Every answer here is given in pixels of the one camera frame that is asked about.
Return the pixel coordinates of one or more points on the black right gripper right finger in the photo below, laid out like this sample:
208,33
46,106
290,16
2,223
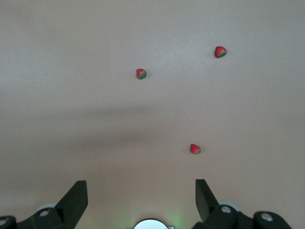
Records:
207,207

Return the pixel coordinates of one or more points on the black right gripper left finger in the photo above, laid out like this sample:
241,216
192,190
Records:
71,205

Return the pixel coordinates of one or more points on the red toy strawberry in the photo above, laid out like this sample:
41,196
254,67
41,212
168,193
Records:
195,149
220,51
141,74

